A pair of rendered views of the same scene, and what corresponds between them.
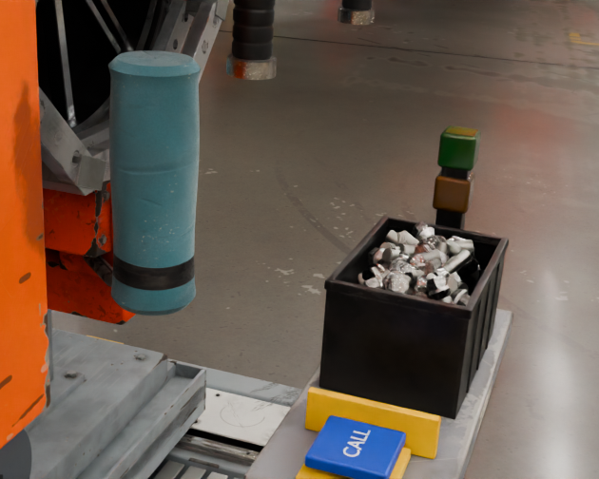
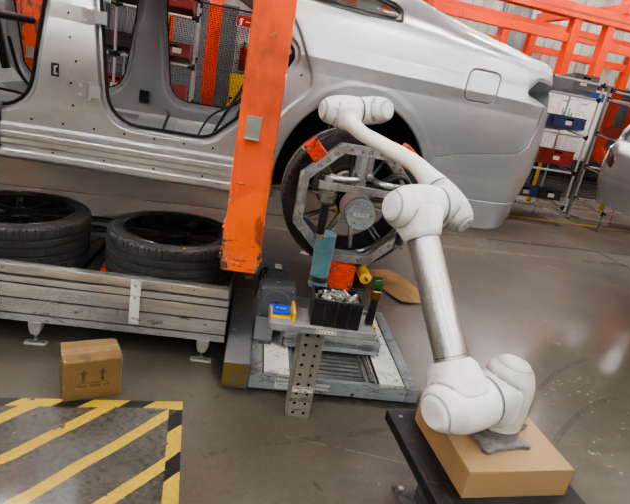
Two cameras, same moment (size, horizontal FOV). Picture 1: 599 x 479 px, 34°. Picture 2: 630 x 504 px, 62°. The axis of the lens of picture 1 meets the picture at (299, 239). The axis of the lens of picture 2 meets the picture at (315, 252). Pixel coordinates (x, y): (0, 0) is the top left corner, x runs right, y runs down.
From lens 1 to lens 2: 1.87 m
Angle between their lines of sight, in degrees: 59
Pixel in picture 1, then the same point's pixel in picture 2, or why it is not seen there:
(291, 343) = not seen: hidden behind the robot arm
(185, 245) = (318, 274)
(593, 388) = not seen: hidden behind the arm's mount
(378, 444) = (283, 309)
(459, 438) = (303, 325)
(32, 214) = (257, 237)
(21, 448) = (286, 301)
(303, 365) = not seen: hidden behind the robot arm
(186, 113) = (323, 244)
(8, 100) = (255, 217)
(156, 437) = (346, 343)
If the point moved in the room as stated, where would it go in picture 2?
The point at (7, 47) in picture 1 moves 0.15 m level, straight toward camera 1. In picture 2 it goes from (256, 209) to (225, 211)
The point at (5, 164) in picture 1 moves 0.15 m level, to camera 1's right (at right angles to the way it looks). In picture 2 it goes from (252, 226) to (262, 238)
